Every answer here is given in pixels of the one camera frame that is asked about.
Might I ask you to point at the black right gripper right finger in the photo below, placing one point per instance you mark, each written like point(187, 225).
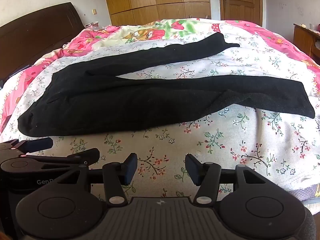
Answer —
point(206, 176)

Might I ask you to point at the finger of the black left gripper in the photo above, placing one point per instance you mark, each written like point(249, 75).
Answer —
point(87, 157)
point(31, 146)

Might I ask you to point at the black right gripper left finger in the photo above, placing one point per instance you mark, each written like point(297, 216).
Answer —
point(115, 175)

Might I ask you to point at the black pants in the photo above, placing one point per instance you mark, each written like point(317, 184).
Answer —
point(94, 97)

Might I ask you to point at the white floral bed sheet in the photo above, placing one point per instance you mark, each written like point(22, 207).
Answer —
point(282, 147)

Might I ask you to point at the dark wooden headboard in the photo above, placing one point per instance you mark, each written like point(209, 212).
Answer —
point(25, 39)

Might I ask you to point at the pink cartoon quilt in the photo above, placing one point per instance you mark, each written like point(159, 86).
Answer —
point(262, 52)

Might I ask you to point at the wooden wardrobe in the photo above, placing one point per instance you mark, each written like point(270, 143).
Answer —
point(140, 12)

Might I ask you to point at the wooden side cabinet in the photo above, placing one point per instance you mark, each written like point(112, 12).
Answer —
point(305, 40)

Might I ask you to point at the brown wooden door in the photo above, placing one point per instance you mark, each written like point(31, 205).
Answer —
point(246, 10)

